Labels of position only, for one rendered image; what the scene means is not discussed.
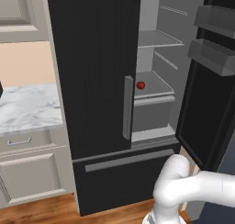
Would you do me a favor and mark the grey fridge crisper drawer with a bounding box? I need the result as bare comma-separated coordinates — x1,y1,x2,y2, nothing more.
131,95,176,133

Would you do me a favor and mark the black freezer drawer front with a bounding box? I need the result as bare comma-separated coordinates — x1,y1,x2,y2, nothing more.
72,142,182,218

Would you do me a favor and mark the beige base cupboard door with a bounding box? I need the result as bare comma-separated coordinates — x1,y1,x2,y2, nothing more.
0,145,76,209

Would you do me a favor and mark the open black fridge door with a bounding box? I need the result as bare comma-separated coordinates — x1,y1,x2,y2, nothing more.
175,0,235,173

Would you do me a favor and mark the beige drawer front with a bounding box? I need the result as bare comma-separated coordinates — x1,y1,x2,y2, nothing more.
0,129,53,154

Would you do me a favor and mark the grey freezer drawer handle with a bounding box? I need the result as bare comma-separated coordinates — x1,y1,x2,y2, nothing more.
84,148,175,174

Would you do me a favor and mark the closed black fridge door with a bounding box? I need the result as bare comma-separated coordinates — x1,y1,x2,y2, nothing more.
45,0,142,160

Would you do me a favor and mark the grey fridge shelf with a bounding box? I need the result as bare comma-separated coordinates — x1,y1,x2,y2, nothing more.
134,70,175,101
137,28,185,50

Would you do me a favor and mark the grey door bin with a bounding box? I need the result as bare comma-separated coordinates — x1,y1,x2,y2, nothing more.
187,38,235,77
194,5,235,39

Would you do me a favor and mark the grey fridge door handle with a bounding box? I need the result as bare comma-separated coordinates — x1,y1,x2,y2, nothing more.
122,74,135,140

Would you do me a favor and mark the silver drawer handle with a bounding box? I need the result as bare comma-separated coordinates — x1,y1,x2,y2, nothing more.
6,137,32,147

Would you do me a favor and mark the beige wall cupboard door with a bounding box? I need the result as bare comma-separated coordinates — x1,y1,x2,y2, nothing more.
0,0,50,44

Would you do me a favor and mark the black fridge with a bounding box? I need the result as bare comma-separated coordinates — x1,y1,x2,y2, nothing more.
45,0,235,218

